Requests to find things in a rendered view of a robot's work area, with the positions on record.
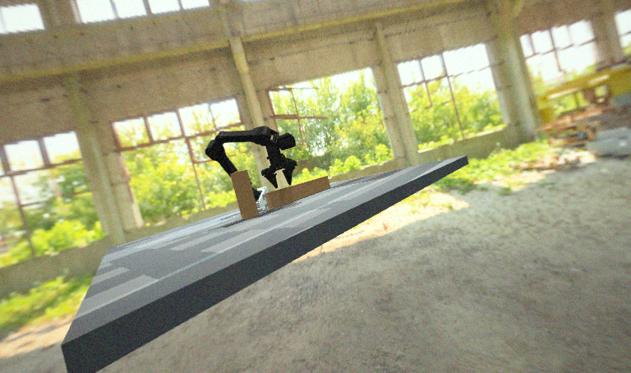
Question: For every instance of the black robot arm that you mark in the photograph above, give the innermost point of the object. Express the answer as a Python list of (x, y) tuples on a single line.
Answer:
[(260, 135)]

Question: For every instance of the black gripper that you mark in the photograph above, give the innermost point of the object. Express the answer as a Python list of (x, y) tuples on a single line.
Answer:
[(276, 160)]

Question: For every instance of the brown wooden post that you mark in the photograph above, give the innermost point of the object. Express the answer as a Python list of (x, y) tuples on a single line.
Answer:
[(244, 193)]

